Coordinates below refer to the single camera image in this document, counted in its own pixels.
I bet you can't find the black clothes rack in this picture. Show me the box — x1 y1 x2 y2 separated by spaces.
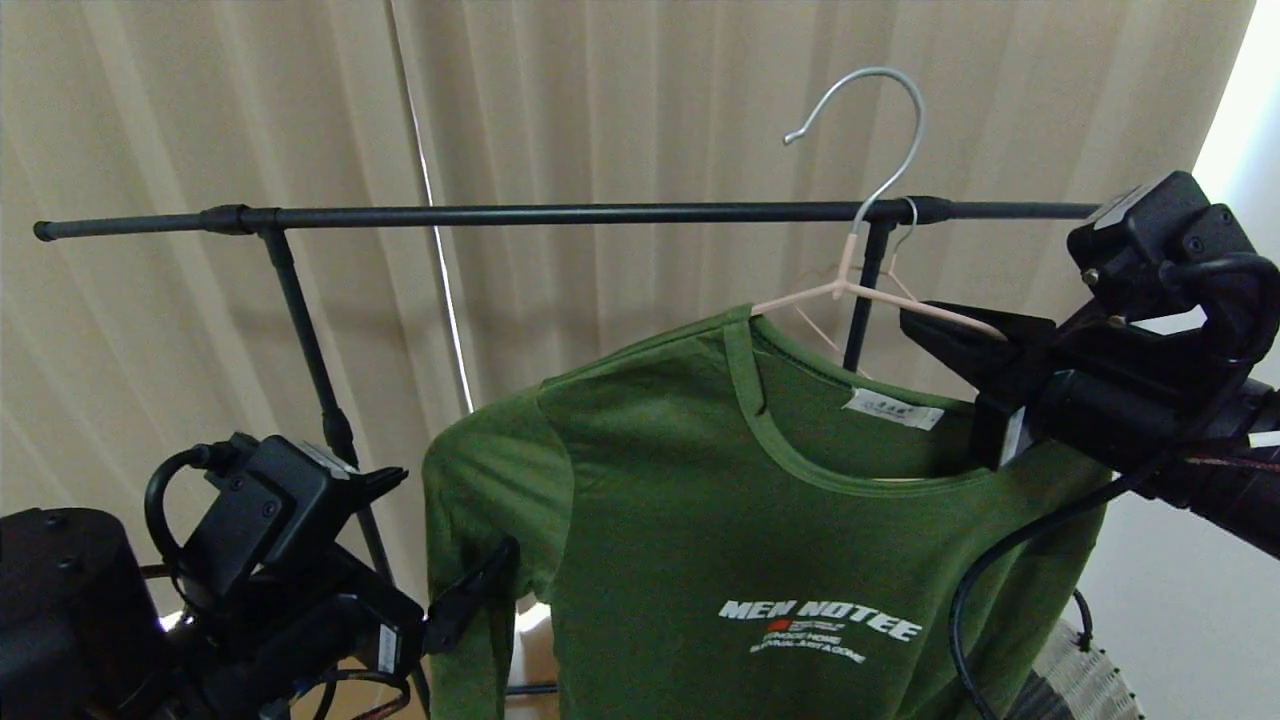
33 195 1101 720

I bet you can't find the beige curtain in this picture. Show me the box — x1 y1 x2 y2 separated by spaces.
0 0 1256 701

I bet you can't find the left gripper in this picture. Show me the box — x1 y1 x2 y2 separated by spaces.
170 465 521 720

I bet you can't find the green long-sleeved shirt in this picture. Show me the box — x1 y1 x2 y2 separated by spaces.
422 305 1114 720

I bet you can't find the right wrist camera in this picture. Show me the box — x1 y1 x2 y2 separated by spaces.
1067 170 1280 371

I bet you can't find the pink clothes hanger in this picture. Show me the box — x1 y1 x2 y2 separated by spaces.
750 67 1011 344
795 198 921 377

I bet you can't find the white laundry basket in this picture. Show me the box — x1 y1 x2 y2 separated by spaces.
1020 590 1147 720

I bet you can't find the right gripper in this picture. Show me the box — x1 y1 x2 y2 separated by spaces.
968 318 1251 474

